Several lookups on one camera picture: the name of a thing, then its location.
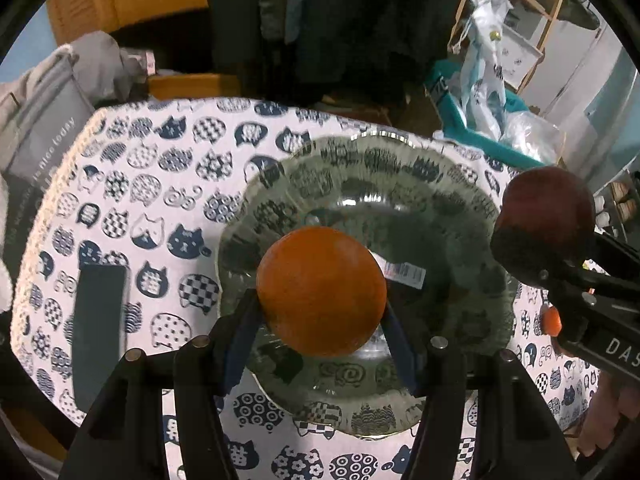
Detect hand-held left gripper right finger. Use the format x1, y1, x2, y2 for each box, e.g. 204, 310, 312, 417
382, 305, 583, 480

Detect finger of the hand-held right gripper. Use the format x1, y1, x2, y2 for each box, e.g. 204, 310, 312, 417
490, 227, 576, 287
594, 232, 640, 286

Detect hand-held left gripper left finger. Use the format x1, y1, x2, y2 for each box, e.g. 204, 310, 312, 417
59, 287, 261, 480

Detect small tangerine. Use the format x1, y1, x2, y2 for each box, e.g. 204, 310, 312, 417
542, 305, 563, 337

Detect red apple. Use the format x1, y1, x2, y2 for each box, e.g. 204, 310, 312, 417
499, 166, 597, 266

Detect large orange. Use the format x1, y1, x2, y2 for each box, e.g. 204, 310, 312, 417
256, 226, 388, 358

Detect clear glass plate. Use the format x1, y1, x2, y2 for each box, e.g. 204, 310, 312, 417
216, 132, 521, 438

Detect person's right hand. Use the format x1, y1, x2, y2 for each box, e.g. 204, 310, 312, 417
580, 370, 632, 456

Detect shoe rack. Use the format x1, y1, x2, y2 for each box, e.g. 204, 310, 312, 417
595, 170, 640, 241

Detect clear plastic bag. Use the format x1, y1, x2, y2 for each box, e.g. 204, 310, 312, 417
500, 110, 566, 166

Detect black smartphone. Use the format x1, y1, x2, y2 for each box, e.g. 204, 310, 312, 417
71, 264, 130, 413

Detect teal storage box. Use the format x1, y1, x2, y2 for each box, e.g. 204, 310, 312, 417
425, 60, 548, 168

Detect cat print tablecloth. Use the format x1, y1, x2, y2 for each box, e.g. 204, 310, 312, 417
10, 96, 608, 480

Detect white plastic package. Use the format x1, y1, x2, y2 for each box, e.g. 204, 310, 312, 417
452, 0, 516, 141

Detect white patterned box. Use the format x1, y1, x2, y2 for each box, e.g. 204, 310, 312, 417
500, 15, 543, 83

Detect wooden shelf rack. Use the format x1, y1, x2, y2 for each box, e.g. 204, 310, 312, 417
457, 0, 571, 91

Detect wooden box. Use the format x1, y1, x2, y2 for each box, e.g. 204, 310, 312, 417
147, 74, 241, 101

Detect grey fabric bag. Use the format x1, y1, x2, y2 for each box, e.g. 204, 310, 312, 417
0, 55, 96, 281

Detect dark hanging coats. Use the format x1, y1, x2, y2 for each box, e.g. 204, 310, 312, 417
205, 0, 466, 111

